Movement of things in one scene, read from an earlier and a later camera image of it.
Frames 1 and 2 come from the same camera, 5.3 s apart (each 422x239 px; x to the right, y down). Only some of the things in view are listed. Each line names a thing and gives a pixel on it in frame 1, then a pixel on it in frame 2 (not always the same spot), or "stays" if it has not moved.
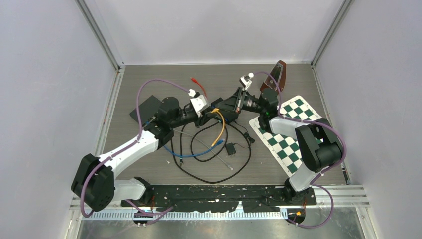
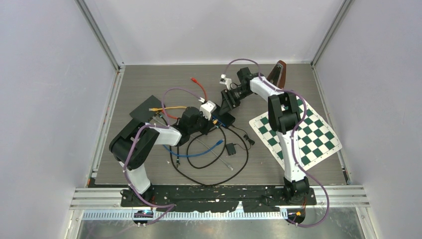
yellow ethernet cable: x=214 y=110 to x=215 y=121
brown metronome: x=278 y=73 stays
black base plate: x=221 y=198 stays
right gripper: x=239 y=95 to x=228 y=103
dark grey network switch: x=148 y=109 stays
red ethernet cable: x=196 y=81 stays
